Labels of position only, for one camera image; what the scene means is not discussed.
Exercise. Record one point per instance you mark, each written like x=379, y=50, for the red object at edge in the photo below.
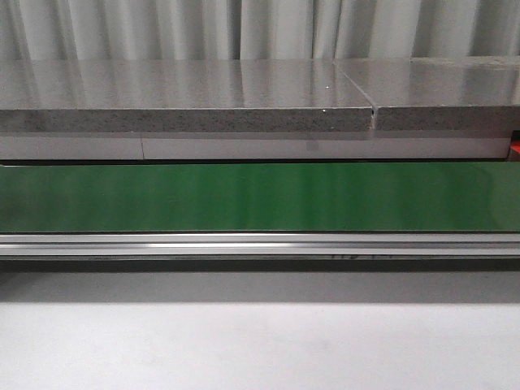
x=514, y=151

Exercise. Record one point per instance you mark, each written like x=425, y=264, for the white cabinet front panel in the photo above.
x=223, y=146

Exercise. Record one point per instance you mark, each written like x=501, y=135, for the grey stone countertop slab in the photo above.
x=174, y=96

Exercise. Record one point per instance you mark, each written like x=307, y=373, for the white pleated curtain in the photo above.
x=37, y=30

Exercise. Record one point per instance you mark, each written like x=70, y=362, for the green conveyor belt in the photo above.
x=307, y=197

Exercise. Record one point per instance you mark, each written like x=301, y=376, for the grey stone slab right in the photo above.
x=470, y=95

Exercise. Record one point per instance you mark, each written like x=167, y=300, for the aluminium conveyor side rail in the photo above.
x=267, y=243

